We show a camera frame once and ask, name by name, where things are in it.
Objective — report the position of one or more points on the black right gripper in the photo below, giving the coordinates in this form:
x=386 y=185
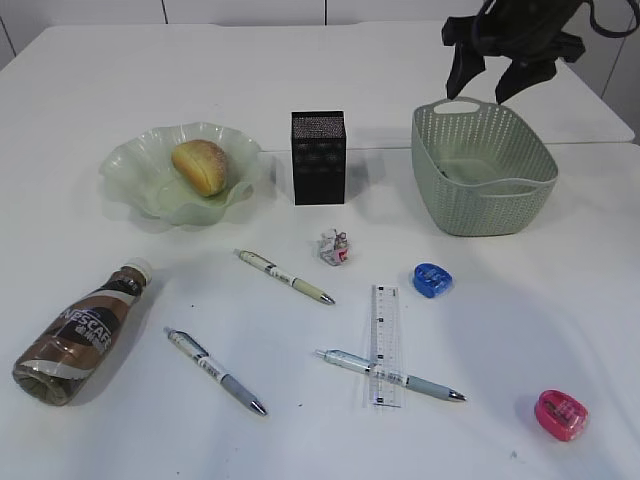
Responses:
x=529 y=33

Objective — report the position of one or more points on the white pink paper ball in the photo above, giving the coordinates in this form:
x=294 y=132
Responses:
x=333 y=247

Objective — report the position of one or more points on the bread roll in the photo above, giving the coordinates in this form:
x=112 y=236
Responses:
x=203 y=164

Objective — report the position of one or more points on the Nescafe coffee bottle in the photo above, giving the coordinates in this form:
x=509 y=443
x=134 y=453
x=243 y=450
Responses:
x=59 y=362

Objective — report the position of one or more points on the green woven plastic basket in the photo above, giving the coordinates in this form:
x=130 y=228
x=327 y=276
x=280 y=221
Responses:
x=504 y=172

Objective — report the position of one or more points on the black mesh pen holder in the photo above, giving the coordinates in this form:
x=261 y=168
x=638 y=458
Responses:
x=318 y=148

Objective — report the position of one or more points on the blue pencil sharpener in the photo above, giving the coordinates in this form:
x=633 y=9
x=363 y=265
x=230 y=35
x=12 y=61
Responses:
x=431 y=280

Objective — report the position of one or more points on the cream white pen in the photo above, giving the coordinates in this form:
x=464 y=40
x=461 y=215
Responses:
x=281 y=275

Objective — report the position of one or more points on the green wavy glass plate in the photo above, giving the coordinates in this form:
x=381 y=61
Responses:
x=140 y=173

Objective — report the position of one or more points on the light blue grey pen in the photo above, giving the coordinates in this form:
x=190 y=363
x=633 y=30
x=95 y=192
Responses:
x=378 y=373

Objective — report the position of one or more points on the pink pencil sharpener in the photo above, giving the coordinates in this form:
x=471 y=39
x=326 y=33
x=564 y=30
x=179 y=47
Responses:
x=561 y=415

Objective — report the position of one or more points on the white grey pen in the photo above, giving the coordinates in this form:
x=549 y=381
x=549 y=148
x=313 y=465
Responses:
x=206 y=362

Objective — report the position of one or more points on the clear plastic ruler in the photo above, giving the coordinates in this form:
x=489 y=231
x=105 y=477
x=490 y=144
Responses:
x=385 y=344

